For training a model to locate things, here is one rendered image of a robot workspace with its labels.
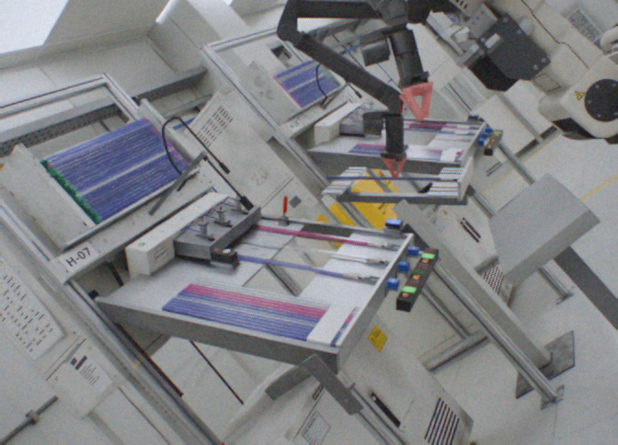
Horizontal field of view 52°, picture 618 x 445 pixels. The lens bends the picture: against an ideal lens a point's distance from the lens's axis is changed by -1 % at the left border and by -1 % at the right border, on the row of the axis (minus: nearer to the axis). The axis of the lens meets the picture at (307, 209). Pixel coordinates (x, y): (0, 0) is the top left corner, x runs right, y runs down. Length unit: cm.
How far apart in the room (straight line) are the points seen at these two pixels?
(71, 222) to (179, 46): 371
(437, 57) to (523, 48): 475
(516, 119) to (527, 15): 469
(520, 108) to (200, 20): 303
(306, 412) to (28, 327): 89
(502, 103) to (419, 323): 356
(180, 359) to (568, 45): 282
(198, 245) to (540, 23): 114
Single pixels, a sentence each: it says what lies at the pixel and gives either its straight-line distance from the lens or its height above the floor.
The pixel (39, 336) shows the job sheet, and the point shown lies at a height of 127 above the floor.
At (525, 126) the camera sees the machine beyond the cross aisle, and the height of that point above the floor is 21.
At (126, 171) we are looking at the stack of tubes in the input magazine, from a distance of 214.
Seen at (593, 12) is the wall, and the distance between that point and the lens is 929.
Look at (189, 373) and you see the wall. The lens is 382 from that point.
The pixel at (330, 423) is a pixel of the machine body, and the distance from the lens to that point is 189.
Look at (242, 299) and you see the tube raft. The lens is 176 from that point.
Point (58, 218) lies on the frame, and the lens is 199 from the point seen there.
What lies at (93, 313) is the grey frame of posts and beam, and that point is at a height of 120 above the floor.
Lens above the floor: 102
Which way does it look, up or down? level
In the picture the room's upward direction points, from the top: 42 degrees counter-clockwise
